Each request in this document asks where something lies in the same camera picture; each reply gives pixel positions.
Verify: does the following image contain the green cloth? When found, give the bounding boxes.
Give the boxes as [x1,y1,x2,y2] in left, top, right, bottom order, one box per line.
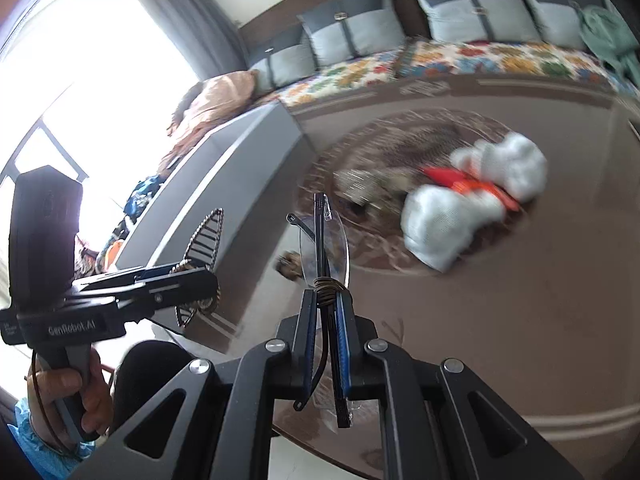
[578,4,640,97]

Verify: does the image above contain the colourful clutter in box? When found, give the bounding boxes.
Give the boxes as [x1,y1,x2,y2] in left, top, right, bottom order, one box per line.
[75,174,163,277]

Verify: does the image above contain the round patterned brown mat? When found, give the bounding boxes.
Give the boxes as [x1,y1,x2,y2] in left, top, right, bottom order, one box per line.
[294,109,543,273]

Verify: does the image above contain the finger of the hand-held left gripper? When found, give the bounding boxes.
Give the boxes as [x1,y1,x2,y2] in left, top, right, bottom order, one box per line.
[74,262,190,291]
[116,267,221,322]

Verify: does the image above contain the brown elastic band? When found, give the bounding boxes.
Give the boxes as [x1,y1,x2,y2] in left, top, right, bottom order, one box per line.
[313,277,348,308]

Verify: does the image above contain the white plush toy red ribbon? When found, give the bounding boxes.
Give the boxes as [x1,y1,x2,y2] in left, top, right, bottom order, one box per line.
[401,131,550,275]

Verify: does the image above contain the grey sofa side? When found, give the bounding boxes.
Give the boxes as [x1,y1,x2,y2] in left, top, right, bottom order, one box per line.
[114,102,307,282]

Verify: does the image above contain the brown beaded item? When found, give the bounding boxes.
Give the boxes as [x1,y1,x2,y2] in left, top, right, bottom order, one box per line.
[333,158,417,212]

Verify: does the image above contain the grey two-tone cushion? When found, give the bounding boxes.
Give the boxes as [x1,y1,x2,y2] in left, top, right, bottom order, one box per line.
[247,25,319,98]
[296,0,407,67]
[404,0,543,44]
[511,0,607,52]

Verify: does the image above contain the small brown round item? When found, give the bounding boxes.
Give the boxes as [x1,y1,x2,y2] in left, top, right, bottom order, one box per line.
[275,253,304,281]

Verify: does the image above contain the grey curtain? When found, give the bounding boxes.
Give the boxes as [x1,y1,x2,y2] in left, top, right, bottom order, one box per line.
[123,0,251,84]

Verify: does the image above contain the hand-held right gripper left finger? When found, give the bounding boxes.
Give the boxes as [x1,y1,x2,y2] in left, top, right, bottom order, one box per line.
[65,289,321,480]

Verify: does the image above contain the peach cloth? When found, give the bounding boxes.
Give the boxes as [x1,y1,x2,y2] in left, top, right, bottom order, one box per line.
[159,70,261,177]

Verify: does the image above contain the person's left forearm blue sleeve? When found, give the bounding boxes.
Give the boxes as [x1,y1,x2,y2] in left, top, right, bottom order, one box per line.
[0,394,97,463]

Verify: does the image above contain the black beaded leaf-shaped ornament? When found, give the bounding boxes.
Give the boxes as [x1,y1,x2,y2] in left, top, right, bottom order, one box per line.
[170,207,226,332]

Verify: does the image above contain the rimless eyeglasses with black temples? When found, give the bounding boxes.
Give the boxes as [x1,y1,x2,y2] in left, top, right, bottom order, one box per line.
[286,192,355,429]

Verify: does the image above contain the person's dark trouser leg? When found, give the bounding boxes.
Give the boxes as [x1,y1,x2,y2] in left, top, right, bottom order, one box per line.
[109,339,205,431]

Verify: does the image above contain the floral sofa cover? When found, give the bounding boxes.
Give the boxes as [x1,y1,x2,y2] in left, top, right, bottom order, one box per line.
[276,39,632,109]

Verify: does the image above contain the person's left hand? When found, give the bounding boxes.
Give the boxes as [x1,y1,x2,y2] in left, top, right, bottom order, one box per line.
[27,347,115,447]

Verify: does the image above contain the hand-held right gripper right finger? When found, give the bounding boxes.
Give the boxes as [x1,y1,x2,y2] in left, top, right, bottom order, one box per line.
[336,292,587,480]

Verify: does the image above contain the brown thin bangle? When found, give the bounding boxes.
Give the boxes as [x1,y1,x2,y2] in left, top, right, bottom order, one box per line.
[26,352,76,458]

